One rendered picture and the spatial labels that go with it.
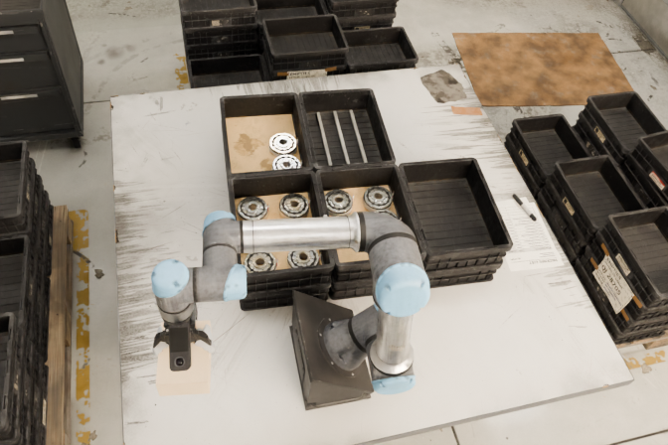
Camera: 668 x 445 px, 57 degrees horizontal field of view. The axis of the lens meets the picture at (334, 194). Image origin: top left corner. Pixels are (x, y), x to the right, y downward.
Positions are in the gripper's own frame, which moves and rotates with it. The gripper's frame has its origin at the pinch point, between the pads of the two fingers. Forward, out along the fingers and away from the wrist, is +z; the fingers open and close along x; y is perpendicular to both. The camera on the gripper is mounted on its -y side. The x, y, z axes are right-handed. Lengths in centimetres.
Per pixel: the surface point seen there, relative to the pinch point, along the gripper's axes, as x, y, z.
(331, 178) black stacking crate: -45, 73, 20
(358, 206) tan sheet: -54, 65, 26
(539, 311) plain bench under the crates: -115, 28, 39
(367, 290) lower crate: -55, 36, 36
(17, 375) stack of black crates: 61, 22, 59
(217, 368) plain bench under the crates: -5.4, 12.9, 39.1
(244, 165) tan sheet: -14, 85, 26
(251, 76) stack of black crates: -17, 199, 82
